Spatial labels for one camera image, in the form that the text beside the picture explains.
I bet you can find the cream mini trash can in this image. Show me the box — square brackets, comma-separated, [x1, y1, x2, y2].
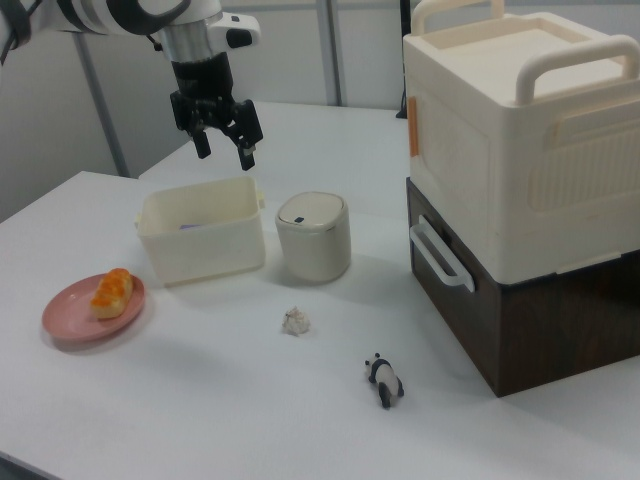
[274, 191, 352, 285]

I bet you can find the pink plate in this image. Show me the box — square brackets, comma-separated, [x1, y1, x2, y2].
[41, 273, 148, 343]

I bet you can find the panda toy figure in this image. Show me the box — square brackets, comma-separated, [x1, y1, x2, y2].
[363, 352, 405, 410]

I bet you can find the cream square plastic bin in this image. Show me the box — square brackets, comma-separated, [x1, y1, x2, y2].
[135, 174, 268, 289]

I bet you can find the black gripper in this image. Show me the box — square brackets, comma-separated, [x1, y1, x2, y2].
[168, 51, 265, 173]

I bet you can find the toy bread with orange topping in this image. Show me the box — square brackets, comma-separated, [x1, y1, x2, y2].
[89, 268, 135, 320]

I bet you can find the white crumpled shell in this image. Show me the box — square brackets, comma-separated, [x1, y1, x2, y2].
[280, 307, 313, 338]

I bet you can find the brown drawer box white handle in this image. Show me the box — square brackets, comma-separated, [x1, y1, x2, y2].
[405, 177, 640, 399]

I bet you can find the cream plastic storage cabinet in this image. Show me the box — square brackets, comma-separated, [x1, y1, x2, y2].
[402, 0, 640, 281]

